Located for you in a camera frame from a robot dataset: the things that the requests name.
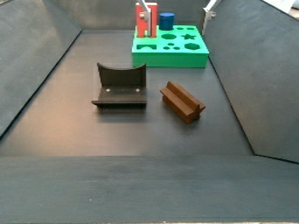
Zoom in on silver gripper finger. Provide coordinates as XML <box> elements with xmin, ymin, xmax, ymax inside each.
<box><xmin>136</xmin><ymin>0</ymin><xmax>152</xmax><ymax>36</ymax></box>
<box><xmin>201</xmin><ymin>0</ymin><xmax>221</xmax><ymax>32</ymax></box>

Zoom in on brown star prism block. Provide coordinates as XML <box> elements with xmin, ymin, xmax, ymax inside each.
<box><xmin>160</xmin><ymin>81</ymin><xmax>205</xmax><ymax>123</ymax></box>

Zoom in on black curved fixture stand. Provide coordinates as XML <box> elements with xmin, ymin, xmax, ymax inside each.
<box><xmin>91</xmin><ymin>63</ymin><xmax>147</xmax><ymax>107</ymax></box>

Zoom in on red arch block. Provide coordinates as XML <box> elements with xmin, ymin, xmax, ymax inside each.
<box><xmin>135</xmin><ymin>2</ymin><xmax>157</xmax><ymax>38</ymax></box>

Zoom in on blue cylinder block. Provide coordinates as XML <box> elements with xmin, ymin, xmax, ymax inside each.
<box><xmin>159</xmin><ymin>12</ymin><xmax>173</xmax><ymax>31</ymax></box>

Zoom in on green shape sorter base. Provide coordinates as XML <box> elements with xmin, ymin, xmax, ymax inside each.
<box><xmin>132</xmin><ymin>25</ymin><xmax>209</xmax><ymax>68</ymax></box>

